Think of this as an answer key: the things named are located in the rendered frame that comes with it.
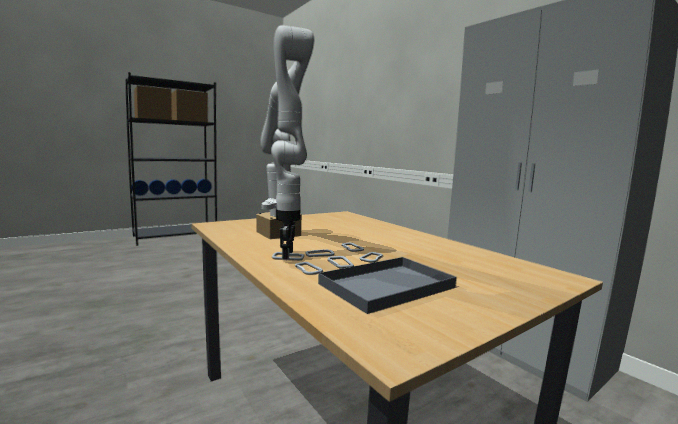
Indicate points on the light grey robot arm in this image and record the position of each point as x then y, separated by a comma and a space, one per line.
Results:
285, 113

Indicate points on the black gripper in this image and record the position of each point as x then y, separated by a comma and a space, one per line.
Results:
287, 232

